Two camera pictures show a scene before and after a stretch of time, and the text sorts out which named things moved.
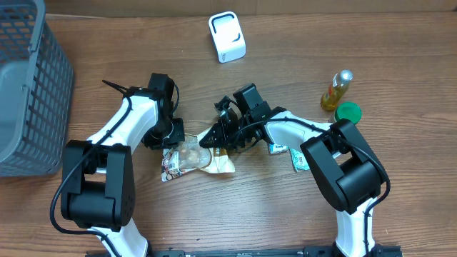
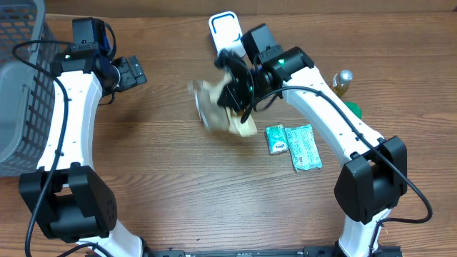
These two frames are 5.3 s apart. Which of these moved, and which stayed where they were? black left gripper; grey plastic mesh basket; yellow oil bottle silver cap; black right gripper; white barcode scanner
Moved: black right gripper; black left gripper
Stayed: yellow oil bottle silver cap; grey plastic mesh basket; white barcode scanner
